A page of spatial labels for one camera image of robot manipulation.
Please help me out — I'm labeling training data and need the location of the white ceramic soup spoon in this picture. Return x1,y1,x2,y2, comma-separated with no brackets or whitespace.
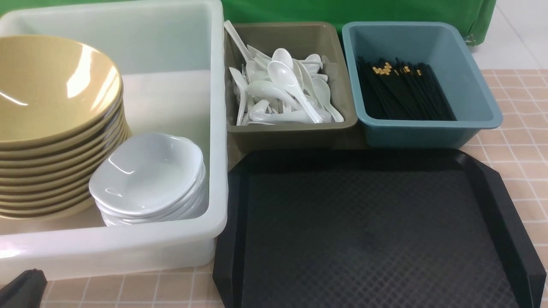
267,61,325,123

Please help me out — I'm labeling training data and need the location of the white square dish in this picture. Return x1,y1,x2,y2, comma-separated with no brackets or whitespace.
89,132,204,195

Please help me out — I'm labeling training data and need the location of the large white plastic bin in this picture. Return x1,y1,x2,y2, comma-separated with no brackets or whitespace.
1,0,228,284

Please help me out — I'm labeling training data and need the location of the pile of white soup spoons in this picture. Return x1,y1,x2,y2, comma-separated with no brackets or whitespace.
224,20,344,126

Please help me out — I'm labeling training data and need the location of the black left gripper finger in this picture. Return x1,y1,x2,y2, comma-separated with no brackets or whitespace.
0,269,48,308

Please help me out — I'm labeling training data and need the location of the blue plastic chopstick bin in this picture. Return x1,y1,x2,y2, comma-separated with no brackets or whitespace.
342,21,503,148

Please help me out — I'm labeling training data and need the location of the green cloth backdrop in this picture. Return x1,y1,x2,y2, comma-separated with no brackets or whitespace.
0,0,498,46

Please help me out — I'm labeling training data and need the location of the yellow noodle bowl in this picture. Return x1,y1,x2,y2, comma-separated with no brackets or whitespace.
0,35,123,150

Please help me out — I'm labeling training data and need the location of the olive plastic spoon bin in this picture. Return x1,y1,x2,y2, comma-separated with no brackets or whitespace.
224,22,357,153

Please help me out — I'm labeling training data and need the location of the black plastic serving tray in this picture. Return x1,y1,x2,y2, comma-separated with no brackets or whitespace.
212,149,547,308

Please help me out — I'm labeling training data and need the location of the stack of yellow noodle bowls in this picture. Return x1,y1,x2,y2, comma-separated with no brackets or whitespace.
0,111,133,221

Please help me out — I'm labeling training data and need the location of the stack of white small dishes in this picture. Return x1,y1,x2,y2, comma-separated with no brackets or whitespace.
92,166,208,226

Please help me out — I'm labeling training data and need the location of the bundle of black chopsticks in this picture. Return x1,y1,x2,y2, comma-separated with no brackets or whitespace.
355,56,456,121

